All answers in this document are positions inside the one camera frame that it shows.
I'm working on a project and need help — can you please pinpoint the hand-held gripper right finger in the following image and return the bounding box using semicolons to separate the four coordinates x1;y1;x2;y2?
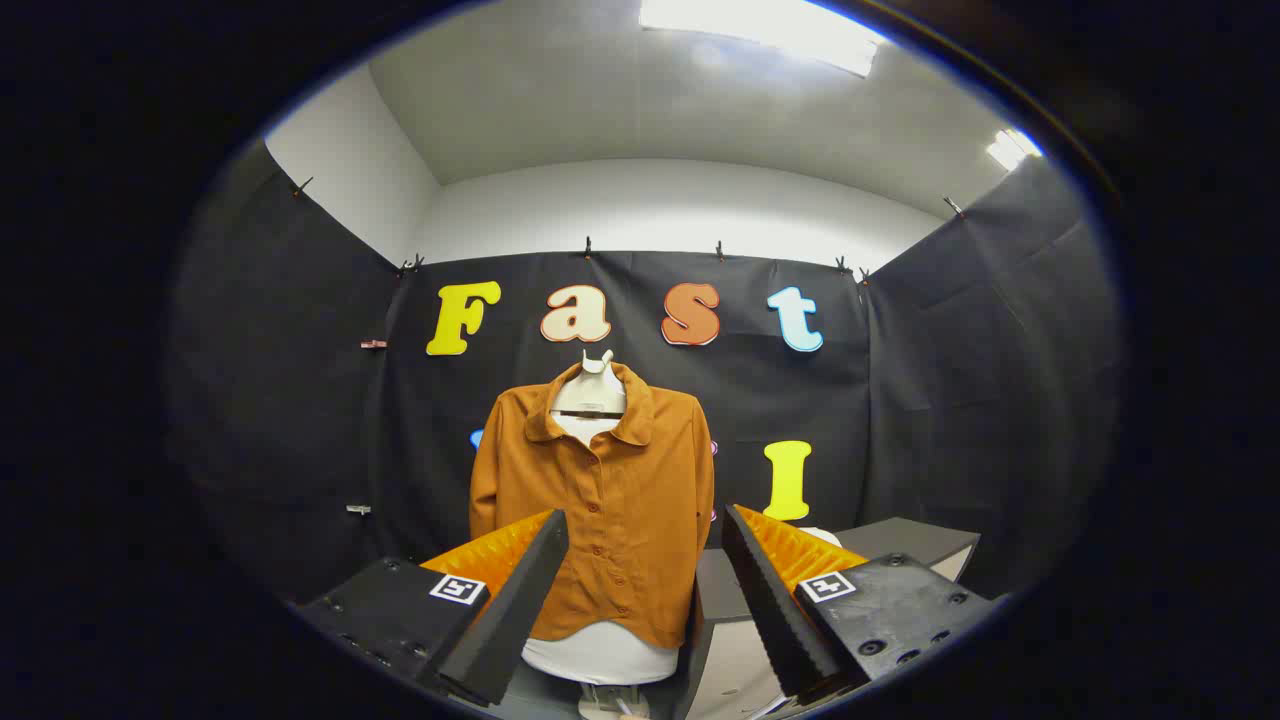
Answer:
721;504;1001;701

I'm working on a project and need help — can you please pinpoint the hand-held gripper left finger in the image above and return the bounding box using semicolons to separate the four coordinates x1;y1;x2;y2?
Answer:
295;508;571;708

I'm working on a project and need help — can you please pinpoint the orange-brown button shirt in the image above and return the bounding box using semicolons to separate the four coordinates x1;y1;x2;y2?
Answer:
469;362;716;651

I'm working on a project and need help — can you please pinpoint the white mannequin torso stand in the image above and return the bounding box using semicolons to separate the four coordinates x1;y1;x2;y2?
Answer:
522;349;683;720

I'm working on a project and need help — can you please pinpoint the grey table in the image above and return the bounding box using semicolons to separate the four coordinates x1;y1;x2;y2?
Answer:
680;517;982;720

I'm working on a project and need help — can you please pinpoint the black backdrop cloth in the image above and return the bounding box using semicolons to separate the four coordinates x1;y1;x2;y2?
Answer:
165;140;1121;611

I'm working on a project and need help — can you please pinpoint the row of black clips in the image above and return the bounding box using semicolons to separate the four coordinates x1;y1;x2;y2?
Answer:
292;177;967;279

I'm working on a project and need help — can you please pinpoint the small ceiling light panel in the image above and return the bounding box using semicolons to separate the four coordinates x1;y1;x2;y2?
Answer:
985;127;1043;172

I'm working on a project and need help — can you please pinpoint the large ceiling light panel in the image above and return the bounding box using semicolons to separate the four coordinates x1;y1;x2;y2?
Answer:
638;0;891;79

